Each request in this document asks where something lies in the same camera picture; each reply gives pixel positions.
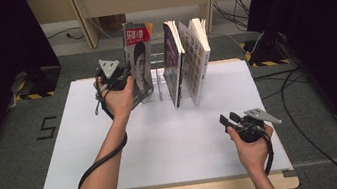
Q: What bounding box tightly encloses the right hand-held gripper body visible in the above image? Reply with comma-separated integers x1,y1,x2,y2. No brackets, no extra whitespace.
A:
232,104,285,146

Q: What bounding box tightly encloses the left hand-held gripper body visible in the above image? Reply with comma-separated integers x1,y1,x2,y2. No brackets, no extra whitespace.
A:
93,54,133,95

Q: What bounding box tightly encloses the dark magazine with portrait back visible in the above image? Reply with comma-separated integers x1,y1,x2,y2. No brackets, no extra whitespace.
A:
119,18,166,109

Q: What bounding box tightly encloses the clear acrylic book rack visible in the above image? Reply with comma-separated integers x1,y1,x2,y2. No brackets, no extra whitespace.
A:
132,49,193,106

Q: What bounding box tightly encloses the thick white picture-grid book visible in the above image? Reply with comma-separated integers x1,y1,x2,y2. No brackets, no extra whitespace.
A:
174,16,219,108

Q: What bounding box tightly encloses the person's left hand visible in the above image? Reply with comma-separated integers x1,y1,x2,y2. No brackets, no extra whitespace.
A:
93,74,140,121

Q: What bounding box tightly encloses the person's right hand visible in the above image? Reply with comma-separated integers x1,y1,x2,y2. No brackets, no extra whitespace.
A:
226,121,281,179

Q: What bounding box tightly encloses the brown cardboard box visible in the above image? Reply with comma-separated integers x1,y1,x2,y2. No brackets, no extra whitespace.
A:
97,12,128,34

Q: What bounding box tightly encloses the yellow black hazard tape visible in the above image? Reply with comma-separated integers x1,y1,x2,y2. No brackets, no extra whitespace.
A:
12,74,58,103
239,34,291,71

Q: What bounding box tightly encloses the black stand base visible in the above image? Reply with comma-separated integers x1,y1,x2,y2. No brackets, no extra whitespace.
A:
253,32,286,64
25,63,66,96

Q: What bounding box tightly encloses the black tape floor mark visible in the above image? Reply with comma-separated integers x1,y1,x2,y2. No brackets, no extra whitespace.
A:
33,115,61,142

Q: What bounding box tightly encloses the long black floor cable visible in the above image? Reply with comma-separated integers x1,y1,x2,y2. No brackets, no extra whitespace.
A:
276,62,337,189

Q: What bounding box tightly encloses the short black floor cable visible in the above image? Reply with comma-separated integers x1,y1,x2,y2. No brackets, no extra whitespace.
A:
252,66,312,102

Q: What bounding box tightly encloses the black floor cable with plug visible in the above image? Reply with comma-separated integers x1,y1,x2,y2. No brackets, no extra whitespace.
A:
45,25,85,46

